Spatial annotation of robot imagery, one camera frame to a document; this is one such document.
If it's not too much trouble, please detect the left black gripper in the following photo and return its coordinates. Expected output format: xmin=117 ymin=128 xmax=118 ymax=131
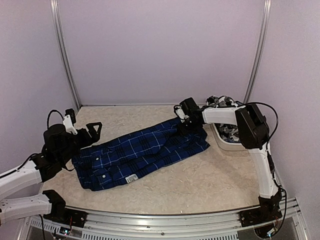
xmin=58 ymin=121 xmax=102 ymax=165

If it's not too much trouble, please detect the blue plaid long sleeve shirt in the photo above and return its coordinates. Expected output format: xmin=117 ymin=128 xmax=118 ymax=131
xmin=71 ymin=118 xmax=210 ymax=191

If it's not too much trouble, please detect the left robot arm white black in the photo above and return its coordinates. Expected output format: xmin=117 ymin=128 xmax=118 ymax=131
xmin=0 ymin=122 xmax=102 ymax=225

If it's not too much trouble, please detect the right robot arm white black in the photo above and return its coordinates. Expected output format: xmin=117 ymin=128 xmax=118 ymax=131
xmin=173 ymin=97 xmax=282 ymax=227

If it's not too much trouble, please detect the white plastic basin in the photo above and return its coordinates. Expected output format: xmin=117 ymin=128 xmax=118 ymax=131
xmin=210 ymin=124 xmax=246 ymax=152

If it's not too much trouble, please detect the grey black patterned shirt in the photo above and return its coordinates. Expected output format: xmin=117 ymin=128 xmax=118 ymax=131
xmin=202 ymin=95 xmax=243 ymax=144

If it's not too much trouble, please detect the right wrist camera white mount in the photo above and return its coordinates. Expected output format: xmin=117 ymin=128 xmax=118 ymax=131
xmin=173 ymin=105 xmax=189 ymax=123

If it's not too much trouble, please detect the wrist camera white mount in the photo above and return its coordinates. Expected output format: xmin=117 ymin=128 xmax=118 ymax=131
xmin=62 ymin=108 xmax=78 ymax=135
xmin=173 ymin=105 xmax=189 ymax=123

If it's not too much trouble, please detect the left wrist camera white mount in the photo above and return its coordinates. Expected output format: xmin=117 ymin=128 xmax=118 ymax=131
xmin=62 ymin=108 xmax=78 ymax=135

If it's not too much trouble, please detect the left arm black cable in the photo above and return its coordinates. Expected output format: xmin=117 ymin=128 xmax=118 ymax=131
xmin=46 ymin=109 xmax=66 ymax=130

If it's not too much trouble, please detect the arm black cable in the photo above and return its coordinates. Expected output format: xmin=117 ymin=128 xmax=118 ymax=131
xmin=46 ymin=109 xmax=66 ymax=130
xmin=242 ymin=101 xmax=279 ymax=146

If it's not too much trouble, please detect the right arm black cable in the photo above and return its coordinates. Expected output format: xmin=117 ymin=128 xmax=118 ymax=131
xmin=242 ymin=101 xmax=279 ymax=146

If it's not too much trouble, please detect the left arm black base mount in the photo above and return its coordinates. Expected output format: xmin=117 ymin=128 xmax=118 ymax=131
xmin=43 ymin=208 xmax=88 ymax=228

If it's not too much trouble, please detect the front aluminium rail base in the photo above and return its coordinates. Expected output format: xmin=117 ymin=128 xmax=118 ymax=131
xmin=18 ymin=199 xmax=308 ymax=240

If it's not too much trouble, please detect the right aluminium frame post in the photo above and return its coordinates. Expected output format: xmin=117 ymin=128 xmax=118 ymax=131
xmin=243 ymin=0 xmax=272 ymax=103

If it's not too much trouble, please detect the aluminium frame post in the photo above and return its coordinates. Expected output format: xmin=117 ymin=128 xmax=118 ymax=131
xmin=243 ymin=0 xmax=272 ymax=103
xmin=49 ymin=0 xmax=82 ymax=111

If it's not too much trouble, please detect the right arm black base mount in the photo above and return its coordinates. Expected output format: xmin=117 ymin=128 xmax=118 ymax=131
xmin=239 ymin=207 xmax=283 ymax=227

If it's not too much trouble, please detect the left aluminium frame post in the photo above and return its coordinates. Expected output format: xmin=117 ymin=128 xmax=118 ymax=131
xmin=49 ymin=0 xmax=82 ymax=111

